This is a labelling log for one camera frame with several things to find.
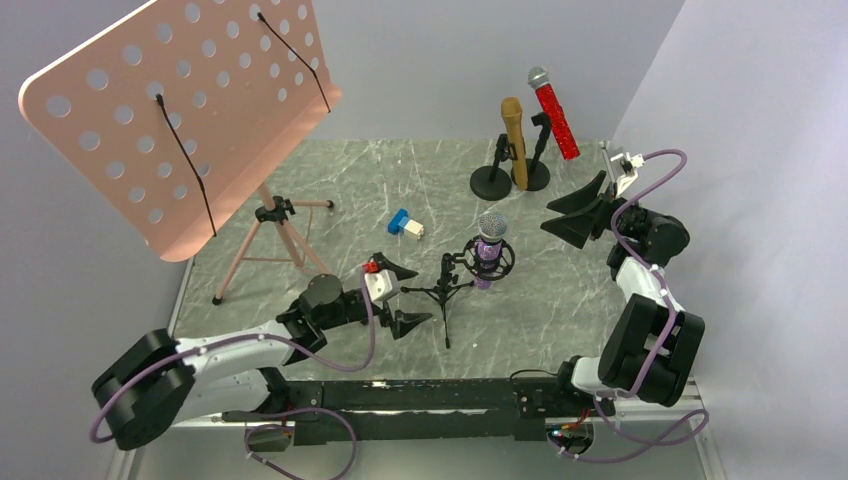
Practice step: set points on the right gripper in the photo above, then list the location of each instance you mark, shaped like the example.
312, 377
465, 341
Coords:
602, 212

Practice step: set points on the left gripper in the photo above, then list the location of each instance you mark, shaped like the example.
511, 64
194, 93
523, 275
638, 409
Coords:
385, 302

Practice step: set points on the black tripod shock mount stand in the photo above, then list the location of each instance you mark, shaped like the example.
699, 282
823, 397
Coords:
459, 270

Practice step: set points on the black round mic stand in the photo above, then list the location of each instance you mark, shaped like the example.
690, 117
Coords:
538, 174
491, 182

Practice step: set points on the purple glitter microphone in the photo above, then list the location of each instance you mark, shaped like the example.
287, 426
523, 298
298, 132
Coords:
492, 227

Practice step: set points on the gold microphone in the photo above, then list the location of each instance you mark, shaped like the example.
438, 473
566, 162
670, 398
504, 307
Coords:
515, 142

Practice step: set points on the red glitter microphone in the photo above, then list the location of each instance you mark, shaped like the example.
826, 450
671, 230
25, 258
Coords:
538, 80

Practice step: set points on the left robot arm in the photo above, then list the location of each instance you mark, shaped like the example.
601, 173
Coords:
162, 380

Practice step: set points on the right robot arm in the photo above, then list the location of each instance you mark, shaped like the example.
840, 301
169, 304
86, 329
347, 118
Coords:
654, 343

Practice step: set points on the pink perforated music stand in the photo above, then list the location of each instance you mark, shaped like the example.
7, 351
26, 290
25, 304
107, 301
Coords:
178, 112

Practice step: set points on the blue and white toy block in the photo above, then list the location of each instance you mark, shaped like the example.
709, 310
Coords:
402, 224

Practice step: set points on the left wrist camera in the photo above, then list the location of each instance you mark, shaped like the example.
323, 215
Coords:
382, 283

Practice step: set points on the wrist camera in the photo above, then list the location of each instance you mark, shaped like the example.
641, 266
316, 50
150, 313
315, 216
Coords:
382, 283
624, 168

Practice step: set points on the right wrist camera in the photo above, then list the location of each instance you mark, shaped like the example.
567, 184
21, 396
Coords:
624, 168

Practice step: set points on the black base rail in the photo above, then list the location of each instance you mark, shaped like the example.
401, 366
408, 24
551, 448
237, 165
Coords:
519, 408

